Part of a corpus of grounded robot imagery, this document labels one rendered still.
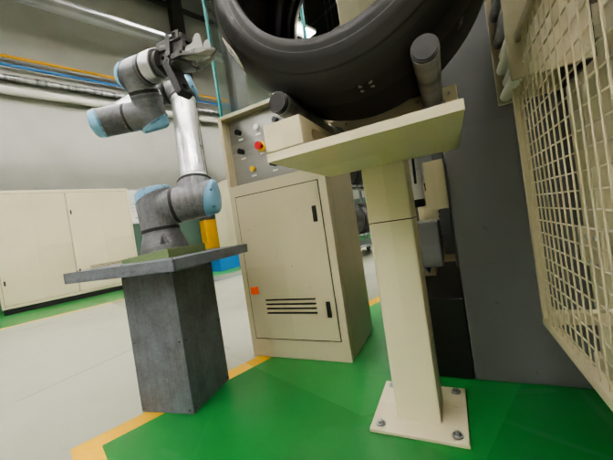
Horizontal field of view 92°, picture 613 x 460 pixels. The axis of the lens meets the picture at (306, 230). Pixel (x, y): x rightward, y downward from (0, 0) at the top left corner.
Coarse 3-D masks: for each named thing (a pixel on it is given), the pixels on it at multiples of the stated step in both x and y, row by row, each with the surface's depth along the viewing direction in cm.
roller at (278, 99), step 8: (272, 96) 60; (280, 96) 59; (288, 96) 60; (272, 104) 60; (280, 104) 59; (288, 104) 60; (296, 104) 63; (280, 112) 60; (288, 112) 61; (296, 112) 63; (304, 112) 66; (312, 112) 70; (312, 120) 70; (320, 120) 74; (328, 128) 79; (336, 128) 86
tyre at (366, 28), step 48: (240, 0) 62; (288, 0) 85; (384, 0) 48; (432, 0) 47; (480, 0) 58; (240, 48) 62; (288, 48) 56; (336, 48) 53; (384, 48) 51; (336, 96) 59; (384, 96) 63
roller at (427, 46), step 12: (420, 36) 48; (432, 36) 47; (420, 48) 48; (432, 48) 47; (420, 60) 48; (432, 60) 48; (420, 72) 52; (432, 72) 52; (420, 84) 58; (432, 84) 57; (432, 96) 63
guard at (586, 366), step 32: (576, 0) 39; (608, 0) 33; (544, 64) 53; (576, 64) 42; (608, 64) 34; (512, 96) 75; (544, 96) 56; (608, 160) 37; (576, 192) 48; (544, 224) 67; (544, 256) 70; (576, 256) 51; (608, 256) 40; (544, 288) 74; (576, 288) 53; (544, 320) 74; (608, 320) 43; (576, 352) 58; (608, 384) 46
